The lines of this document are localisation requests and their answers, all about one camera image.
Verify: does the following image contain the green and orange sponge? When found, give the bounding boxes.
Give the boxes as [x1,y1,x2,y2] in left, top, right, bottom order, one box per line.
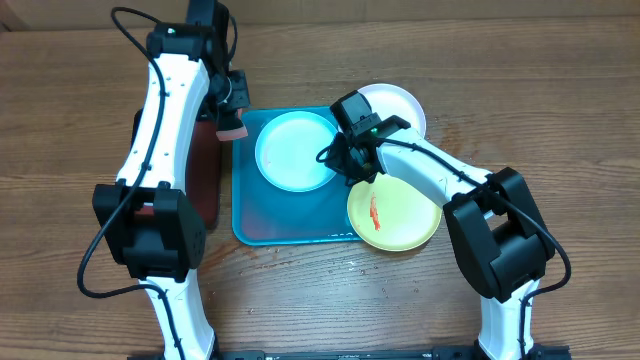
[216,109,248,142]

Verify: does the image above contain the light blue plate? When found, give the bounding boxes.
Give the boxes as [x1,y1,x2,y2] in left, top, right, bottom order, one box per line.
[255,111,337,192]

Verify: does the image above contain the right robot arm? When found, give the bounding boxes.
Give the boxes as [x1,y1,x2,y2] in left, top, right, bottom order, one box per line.
[316,91,562,359]

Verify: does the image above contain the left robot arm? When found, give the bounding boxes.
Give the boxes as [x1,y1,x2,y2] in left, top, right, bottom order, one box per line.
[76,1,250,359]

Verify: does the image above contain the black and red tray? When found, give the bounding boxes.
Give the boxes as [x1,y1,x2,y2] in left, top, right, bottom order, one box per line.
[131,109,222,232]

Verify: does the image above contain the teal plastic tray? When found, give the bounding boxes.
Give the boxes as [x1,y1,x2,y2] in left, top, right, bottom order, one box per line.
[232,106,359,246]

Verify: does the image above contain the white plate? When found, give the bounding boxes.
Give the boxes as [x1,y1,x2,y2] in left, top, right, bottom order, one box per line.
[358,83,427,142]

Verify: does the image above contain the yellow-green plate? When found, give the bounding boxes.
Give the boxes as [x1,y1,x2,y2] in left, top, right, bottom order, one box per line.
[347,174,442,252]

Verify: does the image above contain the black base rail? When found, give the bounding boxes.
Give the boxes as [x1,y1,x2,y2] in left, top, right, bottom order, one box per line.
[127,344,572,360]

